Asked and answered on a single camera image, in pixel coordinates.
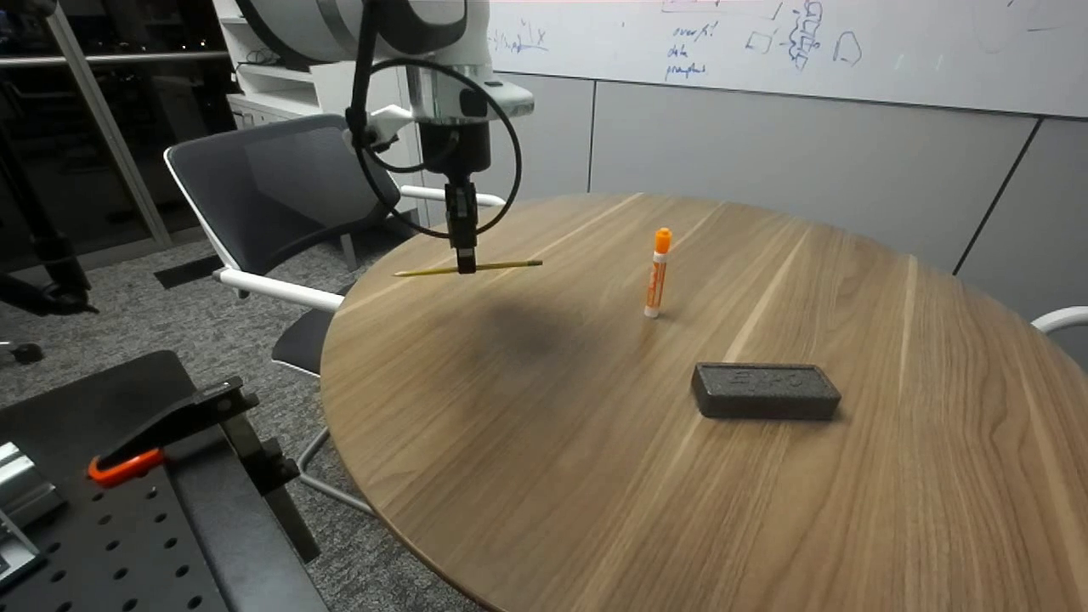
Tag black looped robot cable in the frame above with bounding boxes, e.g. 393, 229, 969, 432
342, 0, 526, 249

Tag grey metal pole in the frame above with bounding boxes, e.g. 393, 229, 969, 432
41, 0, 177, 249

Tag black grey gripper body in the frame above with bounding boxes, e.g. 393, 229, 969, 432
410, 80, 495, 187

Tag orange handled black clamp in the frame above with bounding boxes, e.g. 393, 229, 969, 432
86, 378, 322, 563

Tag grey mesh office chair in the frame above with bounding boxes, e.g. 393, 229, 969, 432
159, 109, 512, 520

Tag black foam eraser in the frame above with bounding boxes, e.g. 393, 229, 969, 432
688, 359, 848, 424

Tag whiteboard with blue writing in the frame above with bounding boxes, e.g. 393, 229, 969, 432
487, 0, 1088, 121

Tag silver corner bracket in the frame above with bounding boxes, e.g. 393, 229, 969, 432
0, 513, 48, 591

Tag black perforated breadboard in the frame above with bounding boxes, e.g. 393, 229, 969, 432
0, 457, 230, 612

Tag black tripod with box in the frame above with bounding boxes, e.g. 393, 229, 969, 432
0, 106, 97, 321

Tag long aluminium extrusion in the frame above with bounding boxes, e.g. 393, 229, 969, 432
0, 437, 65, 528

